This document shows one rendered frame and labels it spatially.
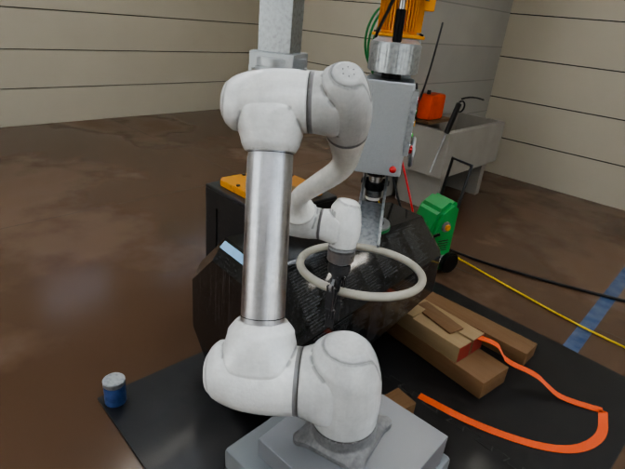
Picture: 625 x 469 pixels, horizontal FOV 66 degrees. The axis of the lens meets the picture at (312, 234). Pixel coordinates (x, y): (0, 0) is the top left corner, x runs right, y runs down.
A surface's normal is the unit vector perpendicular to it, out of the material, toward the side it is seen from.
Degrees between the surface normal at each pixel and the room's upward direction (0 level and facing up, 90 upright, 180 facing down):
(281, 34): 90
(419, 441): 5
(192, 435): 0
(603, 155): 90
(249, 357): 67
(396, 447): 5
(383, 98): 90
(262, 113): 76
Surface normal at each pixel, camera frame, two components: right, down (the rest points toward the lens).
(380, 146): -0.17, 0.40
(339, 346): 0.18, -0.89
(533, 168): -0.68, 0.25
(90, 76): 0.73, 0.35
